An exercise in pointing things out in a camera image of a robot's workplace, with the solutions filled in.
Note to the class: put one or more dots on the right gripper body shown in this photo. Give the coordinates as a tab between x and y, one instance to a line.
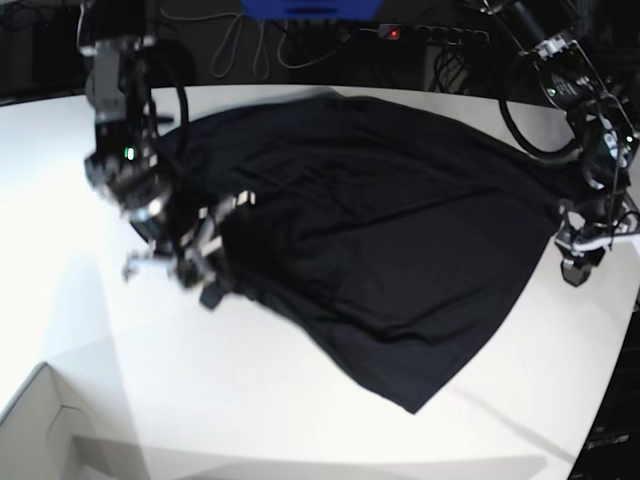
165	217

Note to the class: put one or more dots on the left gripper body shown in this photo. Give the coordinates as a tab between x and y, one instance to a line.
602	218

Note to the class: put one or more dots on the black t-shirt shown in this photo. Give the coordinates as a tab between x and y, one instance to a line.
399	240

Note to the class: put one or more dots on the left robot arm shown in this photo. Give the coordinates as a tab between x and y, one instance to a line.
547	35

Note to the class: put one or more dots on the blue box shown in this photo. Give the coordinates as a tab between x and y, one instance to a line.
311	9

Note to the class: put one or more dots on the white cardboard box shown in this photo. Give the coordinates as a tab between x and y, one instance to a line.
43	438

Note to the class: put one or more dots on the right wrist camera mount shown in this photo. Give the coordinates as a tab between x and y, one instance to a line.
198	258

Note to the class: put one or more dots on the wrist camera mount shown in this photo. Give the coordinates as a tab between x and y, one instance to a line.
580	257
198	258

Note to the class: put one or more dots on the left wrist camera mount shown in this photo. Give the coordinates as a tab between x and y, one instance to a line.
580	257

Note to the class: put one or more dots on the white power strip red switch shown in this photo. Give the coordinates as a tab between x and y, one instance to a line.
434	34

